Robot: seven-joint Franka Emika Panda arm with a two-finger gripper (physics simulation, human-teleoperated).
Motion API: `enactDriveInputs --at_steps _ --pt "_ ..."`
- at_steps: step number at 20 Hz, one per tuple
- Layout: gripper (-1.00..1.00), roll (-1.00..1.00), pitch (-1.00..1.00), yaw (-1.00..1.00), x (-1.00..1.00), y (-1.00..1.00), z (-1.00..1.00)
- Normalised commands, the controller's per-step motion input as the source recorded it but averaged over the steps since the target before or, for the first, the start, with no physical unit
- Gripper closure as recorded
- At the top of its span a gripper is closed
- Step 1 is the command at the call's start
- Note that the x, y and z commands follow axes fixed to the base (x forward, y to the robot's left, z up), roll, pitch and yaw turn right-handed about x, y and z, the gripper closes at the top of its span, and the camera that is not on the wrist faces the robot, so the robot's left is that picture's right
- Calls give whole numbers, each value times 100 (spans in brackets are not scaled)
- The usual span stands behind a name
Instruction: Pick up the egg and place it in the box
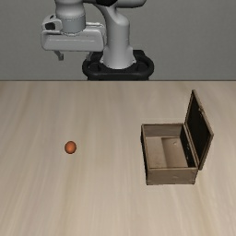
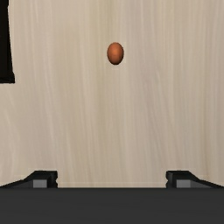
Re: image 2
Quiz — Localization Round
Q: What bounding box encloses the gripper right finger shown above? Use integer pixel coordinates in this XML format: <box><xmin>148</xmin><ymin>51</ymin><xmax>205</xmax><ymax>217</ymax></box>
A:
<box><xmin>165</xmin><ymin>170</ymin><xmax>224</xmax><ymax>189</ymax></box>

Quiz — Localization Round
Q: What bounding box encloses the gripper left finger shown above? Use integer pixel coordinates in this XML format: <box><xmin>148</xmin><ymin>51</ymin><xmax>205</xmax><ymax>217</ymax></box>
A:
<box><xmin>0</xmin><ymin>170</ymin><xmax>59</xmax><ymax>189</ymax></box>

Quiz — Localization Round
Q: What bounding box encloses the dark box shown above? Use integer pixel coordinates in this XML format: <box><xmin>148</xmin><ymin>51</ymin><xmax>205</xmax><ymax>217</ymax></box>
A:
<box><xmin>0</xmin><ymin>0</ymin><xmax>16</xmax><ymax>84</ymax></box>

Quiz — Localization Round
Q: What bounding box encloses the brown egg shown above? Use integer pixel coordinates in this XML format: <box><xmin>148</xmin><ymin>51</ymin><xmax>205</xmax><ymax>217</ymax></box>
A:
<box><xmin>106</xmin><ymin>42</ymin><xmax>125</xmax><ymax>66</ymax></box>

